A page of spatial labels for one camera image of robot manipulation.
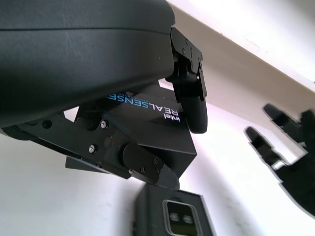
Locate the black camera box base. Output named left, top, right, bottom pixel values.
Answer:
left=132, top=184, right=218, bottom=236

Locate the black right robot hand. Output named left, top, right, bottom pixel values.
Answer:
left=243, top=103, right=315, bottom=220

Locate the black RealSense box lid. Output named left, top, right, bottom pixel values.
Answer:
left=64, top=83, right=198, bottom=184

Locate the small silver depth camera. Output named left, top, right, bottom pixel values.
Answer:
left=162, top=199, right=204, bottom=236

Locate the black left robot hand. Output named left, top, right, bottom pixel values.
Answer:
left=0, top=0, right=209, bottom=190

